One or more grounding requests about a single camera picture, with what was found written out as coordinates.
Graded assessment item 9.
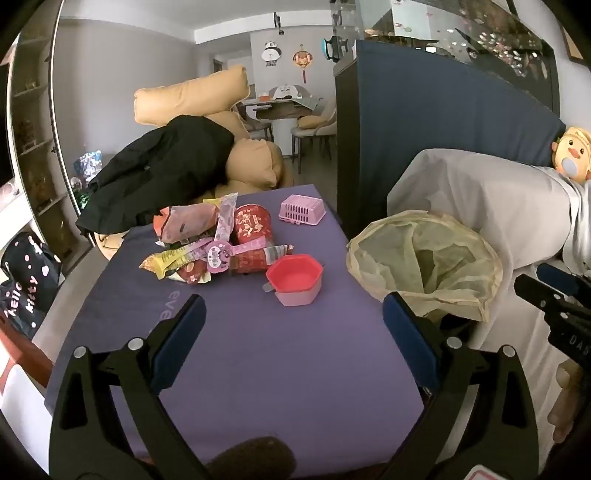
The navy blue cloth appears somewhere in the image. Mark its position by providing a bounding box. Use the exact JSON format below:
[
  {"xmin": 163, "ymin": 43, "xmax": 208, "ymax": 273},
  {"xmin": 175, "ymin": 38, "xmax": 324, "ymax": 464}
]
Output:
[{"xmin": 353, "ymin": 39, "xmax": 566, "ymax": 227}]

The yellow duck plush toy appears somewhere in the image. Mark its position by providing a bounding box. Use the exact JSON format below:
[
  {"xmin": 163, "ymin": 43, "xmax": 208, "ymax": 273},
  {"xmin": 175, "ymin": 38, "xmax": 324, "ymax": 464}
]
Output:
[{"xmin": 551, "ymin": 127, "xmax": 591, "ymax": 178}]

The black cabinet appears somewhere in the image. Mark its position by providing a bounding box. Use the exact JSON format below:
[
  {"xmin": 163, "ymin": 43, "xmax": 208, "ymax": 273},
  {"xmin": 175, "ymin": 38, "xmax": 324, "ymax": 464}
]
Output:
[{"xmin": 335, "ymin": 62, "xmax": 360, "ymax": 222}]

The pink plastic basket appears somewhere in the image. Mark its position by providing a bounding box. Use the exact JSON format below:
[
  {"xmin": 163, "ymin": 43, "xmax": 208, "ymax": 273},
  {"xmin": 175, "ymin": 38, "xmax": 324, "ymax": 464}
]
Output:
[{"xmin": 278, "ymin": 194, "xmax": 327, "ymax": 227}]

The red hanging ornament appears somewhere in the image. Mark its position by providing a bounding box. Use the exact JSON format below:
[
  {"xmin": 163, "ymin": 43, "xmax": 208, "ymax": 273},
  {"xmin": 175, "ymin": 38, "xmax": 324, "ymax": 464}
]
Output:
[{"xmin": 292, "ymin": 44, "xmax": 315, "ymax": 84}]

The white shelf unit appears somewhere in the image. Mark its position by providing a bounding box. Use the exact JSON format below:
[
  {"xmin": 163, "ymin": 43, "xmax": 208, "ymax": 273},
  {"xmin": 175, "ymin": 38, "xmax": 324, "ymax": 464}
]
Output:
[{"xmin": 9, "ymin": 0, "xmax": 88, "ymax": 278}]

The small red snack packet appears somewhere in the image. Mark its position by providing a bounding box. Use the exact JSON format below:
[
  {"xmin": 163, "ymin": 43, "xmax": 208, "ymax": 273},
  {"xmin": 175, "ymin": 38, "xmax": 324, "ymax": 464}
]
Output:
[{"xmin": 173, "ymin": 261, "xmax": 212, "ymax": 286}]

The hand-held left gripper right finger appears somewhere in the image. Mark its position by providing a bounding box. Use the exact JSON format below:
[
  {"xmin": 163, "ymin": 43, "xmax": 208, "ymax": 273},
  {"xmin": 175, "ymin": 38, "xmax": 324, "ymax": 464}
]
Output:
[{"xmin": 382, "ymin": 291, "xmax": 541, "ymax": 480}]

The white cloth cover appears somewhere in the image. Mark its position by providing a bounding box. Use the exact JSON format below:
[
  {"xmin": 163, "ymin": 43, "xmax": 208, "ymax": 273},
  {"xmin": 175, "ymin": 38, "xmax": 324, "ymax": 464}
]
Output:
[{"xmin": 387, "ymin": 148, "xmax": 591, "ymax": 467}]

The purple printed mat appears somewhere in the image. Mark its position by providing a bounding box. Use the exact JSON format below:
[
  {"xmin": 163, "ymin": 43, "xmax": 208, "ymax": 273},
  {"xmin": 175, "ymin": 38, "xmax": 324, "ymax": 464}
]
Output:
[{"xmin": 45, "ymin": 184, "xmax": 424, "ymax": 478}]

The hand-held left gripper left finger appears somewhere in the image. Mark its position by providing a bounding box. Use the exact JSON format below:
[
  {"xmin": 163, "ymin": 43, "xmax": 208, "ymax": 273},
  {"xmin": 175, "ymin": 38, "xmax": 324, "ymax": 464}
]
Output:
[{"xmin": 48, "ymin": 293, "xmax": 207, "ymax": 480}]

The black jacket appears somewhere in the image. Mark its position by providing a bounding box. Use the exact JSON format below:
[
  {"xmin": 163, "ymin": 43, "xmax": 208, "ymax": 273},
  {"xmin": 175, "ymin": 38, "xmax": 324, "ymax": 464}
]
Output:
[{"xmin": 76, "ymin": 115, "xmax": 236, "ymax": 236}]

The person's right hand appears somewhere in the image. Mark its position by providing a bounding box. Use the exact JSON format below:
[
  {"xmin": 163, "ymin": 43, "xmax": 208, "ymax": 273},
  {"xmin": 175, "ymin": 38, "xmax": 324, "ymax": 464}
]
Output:
[{"xmin": 551, "ymin": 359, "xmax": 585, "ymax": 445}]

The yellow snack packet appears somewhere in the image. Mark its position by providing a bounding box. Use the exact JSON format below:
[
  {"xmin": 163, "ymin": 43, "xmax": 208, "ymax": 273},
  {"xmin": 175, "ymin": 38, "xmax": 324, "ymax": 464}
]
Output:
[{"xmin": 140, "ymin": 244, "xmax": 208, "ymax": 281}]

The dining table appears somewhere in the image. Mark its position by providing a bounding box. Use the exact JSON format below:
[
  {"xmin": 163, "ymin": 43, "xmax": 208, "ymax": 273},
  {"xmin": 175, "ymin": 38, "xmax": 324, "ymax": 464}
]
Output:
[{"xmin": 240, "ymin": 97, "xmax": 320, "ymax": 121}]

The glass display tank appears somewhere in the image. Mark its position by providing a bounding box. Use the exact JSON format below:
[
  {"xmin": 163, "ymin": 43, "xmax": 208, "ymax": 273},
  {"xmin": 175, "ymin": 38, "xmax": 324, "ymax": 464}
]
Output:
[{"xmin": 330, "ymin": 0, "xmax": 560, "ymax": 114}]

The pink patterned strip wrapper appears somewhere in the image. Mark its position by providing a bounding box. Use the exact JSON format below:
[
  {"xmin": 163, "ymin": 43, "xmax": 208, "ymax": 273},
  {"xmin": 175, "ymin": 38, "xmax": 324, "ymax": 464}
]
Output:
[{"xmin": 213, "ymin": 193, "xmax": 239, "ymax": 243}]

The beige dining chair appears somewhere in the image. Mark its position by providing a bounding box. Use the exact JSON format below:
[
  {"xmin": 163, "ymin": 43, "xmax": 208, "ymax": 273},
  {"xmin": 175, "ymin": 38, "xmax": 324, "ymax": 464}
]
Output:
[{"xmin": 291, "ymin": 99, "xmax": 338, "ymax": 174}]

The pink round cartoon packaging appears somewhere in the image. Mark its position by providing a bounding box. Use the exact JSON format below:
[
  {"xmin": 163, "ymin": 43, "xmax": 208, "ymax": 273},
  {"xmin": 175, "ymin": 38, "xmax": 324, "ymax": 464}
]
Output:
[{"xmin": 204, "ymin": 240, "xmax": 269, "ymax": 274}]

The blue silver foil packet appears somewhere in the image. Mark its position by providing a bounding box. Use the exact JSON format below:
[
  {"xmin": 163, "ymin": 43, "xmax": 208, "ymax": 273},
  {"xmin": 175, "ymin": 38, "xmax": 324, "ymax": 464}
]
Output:
[{"xmin": 74, "ymin": 150, "xmax": 105, "ymax": 179}]

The teal hanging decoration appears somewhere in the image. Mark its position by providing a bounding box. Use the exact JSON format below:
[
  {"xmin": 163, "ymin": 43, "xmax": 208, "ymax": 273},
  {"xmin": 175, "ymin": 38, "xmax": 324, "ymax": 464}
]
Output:
[{"xmin": 323, "ymin": 34, "xmax": 349, "ymax": 63}]

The black bag with pink print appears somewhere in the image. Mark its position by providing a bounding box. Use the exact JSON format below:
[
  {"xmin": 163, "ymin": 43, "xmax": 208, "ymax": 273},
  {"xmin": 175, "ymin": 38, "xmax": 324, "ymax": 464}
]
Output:
[{"xmin": 0, "ymin": 231, "xmax": 63, "ymax": 337}]

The brown framed picture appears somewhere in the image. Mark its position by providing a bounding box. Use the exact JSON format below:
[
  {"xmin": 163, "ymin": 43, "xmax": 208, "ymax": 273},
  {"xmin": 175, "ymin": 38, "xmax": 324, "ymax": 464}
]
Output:
[{"xmin": 561, "ymin": 23, "xmax": 591, "ymax": 65}]

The pale yellow plastic bag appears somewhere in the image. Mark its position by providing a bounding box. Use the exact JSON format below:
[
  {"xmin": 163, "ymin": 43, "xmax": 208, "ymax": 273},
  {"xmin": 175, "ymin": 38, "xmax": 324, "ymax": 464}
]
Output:
[{"xmin": 346, "ymin": 210, "xmax": 503, "ymax": 324}]

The pink translucent snack bag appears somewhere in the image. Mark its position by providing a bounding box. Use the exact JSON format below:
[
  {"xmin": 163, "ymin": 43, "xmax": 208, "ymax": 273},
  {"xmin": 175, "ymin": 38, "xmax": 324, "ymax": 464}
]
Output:
[{"xmin": 154, "ymin": 204, "xmax": 221, "ymax": 245}]

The tan beanbag sofa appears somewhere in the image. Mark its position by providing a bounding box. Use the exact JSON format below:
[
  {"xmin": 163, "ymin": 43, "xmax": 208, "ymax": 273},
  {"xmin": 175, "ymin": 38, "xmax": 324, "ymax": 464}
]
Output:
[{"xmin": 95, "ymin": 65, "xmax": 294, "ymax": 259}]

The red hexagonal bowl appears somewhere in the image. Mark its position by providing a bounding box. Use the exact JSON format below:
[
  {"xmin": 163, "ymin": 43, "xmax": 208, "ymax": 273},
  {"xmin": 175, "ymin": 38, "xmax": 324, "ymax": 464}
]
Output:
[{"xmin": 263, "ymin": 254, "xmax": 324, "ymax": 307}]

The brown leather bag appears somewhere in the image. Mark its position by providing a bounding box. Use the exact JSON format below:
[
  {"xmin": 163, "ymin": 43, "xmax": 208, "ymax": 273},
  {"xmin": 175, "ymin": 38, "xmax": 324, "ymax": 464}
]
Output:
[{"xmin": 0, "ymin": 318, "xmax": 51, "ymax": 388}]

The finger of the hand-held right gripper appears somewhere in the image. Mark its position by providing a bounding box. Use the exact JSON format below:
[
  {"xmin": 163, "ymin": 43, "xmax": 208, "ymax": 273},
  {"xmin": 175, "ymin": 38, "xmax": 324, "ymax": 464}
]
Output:
[
  {"xmin": 537, "ymin": 262, "xmax": 591, "ymax": 303},
  {"xmin": 514, "ymin": 274, "xmax": 583, "ymax": 326}
]

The red packet with grey end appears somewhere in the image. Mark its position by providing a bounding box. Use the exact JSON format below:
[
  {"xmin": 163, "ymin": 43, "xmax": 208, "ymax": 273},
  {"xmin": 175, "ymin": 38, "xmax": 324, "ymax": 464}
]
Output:
[{"xmin": 228, "ymin": 244, "xmax": 295, "ymax": 276}]

